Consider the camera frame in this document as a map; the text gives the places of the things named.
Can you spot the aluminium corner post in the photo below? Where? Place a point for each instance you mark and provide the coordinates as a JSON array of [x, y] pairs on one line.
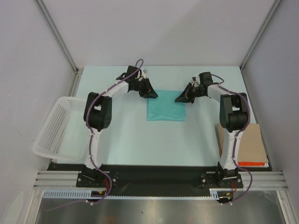
[[269, 17], [62, 45]]

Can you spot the white slotted cable duct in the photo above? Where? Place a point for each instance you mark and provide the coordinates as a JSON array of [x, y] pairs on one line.
[[98, 194]]

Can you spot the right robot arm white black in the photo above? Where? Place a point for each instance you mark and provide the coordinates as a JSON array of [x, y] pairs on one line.
[[234, 118]]

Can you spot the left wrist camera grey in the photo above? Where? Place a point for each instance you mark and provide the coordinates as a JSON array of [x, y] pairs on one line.
[[141, 75]]

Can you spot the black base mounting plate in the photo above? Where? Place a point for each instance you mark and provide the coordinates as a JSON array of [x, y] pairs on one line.
[[156, 181]]

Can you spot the teal green t shirt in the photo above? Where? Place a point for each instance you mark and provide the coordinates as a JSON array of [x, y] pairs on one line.
[[164, 107]]

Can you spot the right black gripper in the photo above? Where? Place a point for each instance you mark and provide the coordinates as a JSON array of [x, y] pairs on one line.
[[186, 97]]

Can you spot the folded beige t shirt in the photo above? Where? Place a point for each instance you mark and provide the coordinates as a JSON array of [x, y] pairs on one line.
[[250, 139]]

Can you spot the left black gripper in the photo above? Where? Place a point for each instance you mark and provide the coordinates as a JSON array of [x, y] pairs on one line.
[[149, 93]]

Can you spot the left aluminium corner post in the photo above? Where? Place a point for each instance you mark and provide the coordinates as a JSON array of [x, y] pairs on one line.
[[62, 45]]

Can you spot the right aluminium corner post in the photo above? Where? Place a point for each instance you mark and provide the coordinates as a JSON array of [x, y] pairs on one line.
[[269, 17]]

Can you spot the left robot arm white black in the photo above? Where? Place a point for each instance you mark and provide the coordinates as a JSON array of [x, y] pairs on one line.
[[98, 113]]

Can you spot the white plastic laundry basket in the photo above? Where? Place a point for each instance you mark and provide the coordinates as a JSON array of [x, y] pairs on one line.
[[64, 135]]

